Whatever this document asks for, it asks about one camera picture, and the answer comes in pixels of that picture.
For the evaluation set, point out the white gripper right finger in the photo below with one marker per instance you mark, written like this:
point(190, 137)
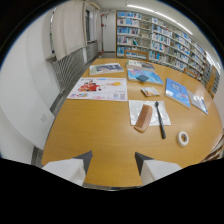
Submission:
point(156, 168)

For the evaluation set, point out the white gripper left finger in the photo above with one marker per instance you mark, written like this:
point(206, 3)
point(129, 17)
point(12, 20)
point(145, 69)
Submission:
point(68, 168)

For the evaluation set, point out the black toothbrush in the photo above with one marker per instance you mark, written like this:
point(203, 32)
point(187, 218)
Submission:
point(160, 119)

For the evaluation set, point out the white tape roll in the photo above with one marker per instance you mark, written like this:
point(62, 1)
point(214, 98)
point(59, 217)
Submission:
point(182, 138)

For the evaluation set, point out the brown comb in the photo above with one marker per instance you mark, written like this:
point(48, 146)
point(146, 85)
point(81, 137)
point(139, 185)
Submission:
point(144, 118)

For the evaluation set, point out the clear plastic bag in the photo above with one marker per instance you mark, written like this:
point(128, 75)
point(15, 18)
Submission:
point(148, 112)

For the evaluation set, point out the small snack packet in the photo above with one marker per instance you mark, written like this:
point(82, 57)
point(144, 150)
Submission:
point(150, 91)

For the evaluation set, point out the grey and blue book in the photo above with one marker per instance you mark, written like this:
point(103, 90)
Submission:
point(198, 102)

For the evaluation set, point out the white poster with red print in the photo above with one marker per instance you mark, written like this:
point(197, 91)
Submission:
point(99, 89)

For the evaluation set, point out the small dark card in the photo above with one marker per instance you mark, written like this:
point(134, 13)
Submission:
point(142, 78)

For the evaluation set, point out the colourful blue picture book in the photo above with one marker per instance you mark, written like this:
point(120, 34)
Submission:
point(145, 76)

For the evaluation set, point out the wooden chair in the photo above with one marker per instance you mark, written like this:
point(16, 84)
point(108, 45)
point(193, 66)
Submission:
point(212, 81)
point(191, 73)
point(136, 54)

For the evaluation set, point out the grey radiator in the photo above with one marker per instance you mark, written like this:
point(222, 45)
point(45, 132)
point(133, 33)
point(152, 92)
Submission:
point(69, 66)

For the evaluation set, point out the pale green book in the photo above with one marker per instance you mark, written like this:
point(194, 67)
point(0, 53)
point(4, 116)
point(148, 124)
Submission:
point(140, 65)

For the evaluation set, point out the grey green magazine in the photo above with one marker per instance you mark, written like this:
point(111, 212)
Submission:
point(106, 69)

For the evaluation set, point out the library bookshelf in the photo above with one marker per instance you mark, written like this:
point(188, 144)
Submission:
point(160, 41)

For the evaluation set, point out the beige curtain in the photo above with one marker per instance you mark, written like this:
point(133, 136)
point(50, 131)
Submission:
point(69, 28)

